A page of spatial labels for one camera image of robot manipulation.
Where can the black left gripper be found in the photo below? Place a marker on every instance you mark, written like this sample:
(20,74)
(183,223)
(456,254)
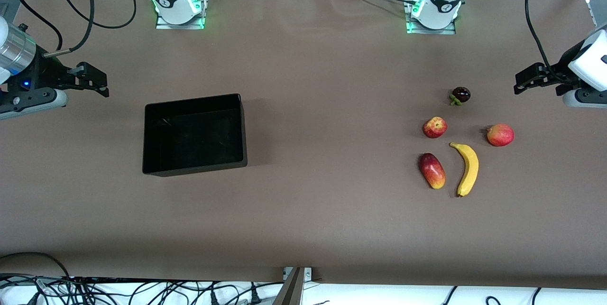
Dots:
(561,69)

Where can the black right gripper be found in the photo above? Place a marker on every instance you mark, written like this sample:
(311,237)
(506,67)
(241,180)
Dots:
(49,73)

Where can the yellow banana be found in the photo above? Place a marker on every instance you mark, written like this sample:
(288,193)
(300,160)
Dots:
(470,167)

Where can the red yellow streaked apple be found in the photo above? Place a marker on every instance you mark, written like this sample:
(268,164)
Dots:
(435,127)

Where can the black rectangular plastic box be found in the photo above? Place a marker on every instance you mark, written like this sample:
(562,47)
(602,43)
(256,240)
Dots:
(194,139)

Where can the plain red apple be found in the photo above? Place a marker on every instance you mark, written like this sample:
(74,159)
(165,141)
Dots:
(501,135)

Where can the dark purple mangosteen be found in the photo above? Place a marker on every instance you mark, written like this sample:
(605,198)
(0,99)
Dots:
(461,94)

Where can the red yellow mango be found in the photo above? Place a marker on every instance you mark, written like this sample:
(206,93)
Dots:
(432,171)

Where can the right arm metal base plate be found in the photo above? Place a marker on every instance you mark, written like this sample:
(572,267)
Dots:
(163,24)

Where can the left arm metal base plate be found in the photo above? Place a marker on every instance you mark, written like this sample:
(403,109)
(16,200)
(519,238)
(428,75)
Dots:
(446,32)

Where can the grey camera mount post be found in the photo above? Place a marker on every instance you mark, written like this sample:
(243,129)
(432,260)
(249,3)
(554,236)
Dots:
(290,291)

